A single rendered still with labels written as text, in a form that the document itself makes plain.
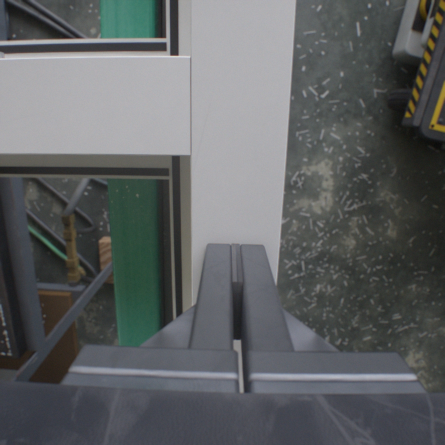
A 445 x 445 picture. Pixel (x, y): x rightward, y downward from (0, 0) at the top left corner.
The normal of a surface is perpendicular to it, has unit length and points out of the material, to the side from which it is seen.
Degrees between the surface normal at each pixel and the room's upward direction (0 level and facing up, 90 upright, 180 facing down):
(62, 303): 0
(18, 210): 90
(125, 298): 0
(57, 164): 0
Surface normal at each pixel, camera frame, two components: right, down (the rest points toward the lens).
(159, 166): -0.02, 0.29
